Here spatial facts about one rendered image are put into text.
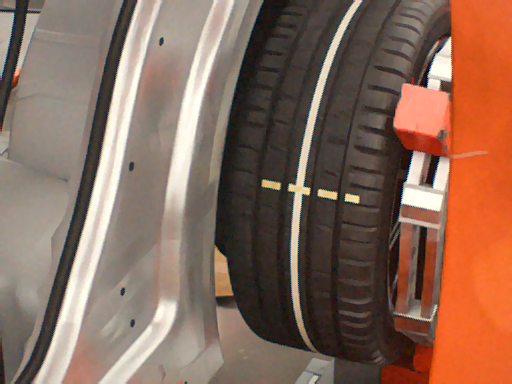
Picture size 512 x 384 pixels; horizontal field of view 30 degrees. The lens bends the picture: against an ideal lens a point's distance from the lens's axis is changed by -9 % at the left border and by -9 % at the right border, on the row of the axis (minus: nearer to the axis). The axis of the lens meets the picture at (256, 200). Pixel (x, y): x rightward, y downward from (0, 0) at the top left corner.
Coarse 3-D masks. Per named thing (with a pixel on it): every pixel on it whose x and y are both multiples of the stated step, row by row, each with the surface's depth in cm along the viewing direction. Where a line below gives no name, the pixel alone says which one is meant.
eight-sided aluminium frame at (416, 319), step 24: (432, 72) 144; (408, 192) 140; (432, 192) 139; (408, 216) 141; (432, 216) 139; (408, 240) 143; (432, 240) 141; (408, 264) 145; (432, 264) 143; (408, 288) 147; (432, 288) 145; (408, 312) 150; (432, 312) 148; (408, 336) 160; (432, 336) 151
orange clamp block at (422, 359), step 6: (414, 348) 176; (420, 348) 175; (426, 348) 175; (432, 348) 174; (414, 354) 176; (420, 354) 176; (426, 354) 175; (432, 354) 174; (414, 360) 177; (420, 360) 176; (426, 360) 175; (414, 366) 177; (420, 366) 176; (426, 366) 176
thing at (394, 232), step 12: (444, 36) 160; (432, 48) 153; (432, 60) 161; (420, 72) 148; (420, 84) 162; (408, 156) 162; (432, 156) 173; (408, 168) 161; (432, 168) 174; (396, 180) 145; (432, 180) 175; (396, 192) 163; (396, 204) 160; (396, 216) 158; (396, 228) 159; (420, 228) 173; (396, 240) 166; (420, 240) 189; (396, 252) 165; (420, 252) 187; (396, 264) 164; (420, 264) 186; (396, 276) 164; (420, 276) 183; (396, 288) 181; (396, 300) 177
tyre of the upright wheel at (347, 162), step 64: (320, 0) 154; (384, 0) 151; (448, 0) 159; (256, 64) 147; (320, 64) 144; (384, 64) 141; (256, 128) 145; (320, 128) 141; (384, 128) 138; (256, 192) 146; (320, 192) 141; (384, 192) 140; (256, 256) 149; (320, 256) 144; (384, 256) 146; (256, 320) 159; (320, 320) 151; (384, 320) 154
